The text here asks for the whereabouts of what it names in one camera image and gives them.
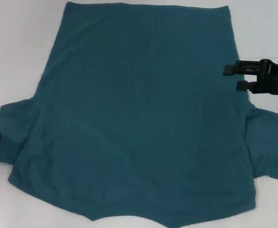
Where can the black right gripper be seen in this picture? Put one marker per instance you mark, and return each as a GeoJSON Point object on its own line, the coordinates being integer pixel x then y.
{"type": "Point", "coordinates": [276, 79]}

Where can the blue t-shirt with FREE print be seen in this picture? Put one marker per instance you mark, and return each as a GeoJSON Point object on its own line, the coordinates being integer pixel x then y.
{"type": "Point", "coordinates": [139, 107]}

